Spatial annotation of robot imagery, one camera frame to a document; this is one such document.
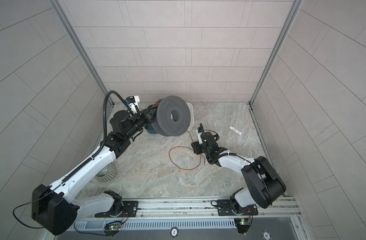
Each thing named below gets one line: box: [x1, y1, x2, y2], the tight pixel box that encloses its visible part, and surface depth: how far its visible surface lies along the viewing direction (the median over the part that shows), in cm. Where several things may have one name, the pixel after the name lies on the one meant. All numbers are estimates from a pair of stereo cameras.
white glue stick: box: [229, 126, 243, 136], surface depth 101 cm
